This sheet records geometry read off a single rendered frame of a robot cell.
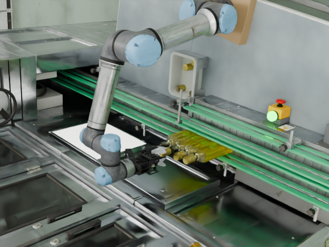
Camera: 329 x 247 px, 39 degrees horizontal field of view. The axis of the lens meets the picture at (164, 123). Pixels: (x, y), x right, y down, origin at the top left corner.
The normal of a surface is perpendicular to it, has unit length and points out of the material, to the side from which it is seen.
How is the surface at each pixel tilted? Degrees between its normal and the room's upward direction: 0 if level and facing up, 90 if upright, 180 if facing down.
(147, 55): 79
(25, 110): 90
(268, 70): 0
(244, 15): 4
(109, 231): 90
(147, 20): 0
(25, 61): 90
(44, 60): 90
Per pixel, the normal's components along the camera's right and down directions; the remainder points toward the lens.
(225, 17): 0.73, 0.25
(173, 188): 0.07, -0.93
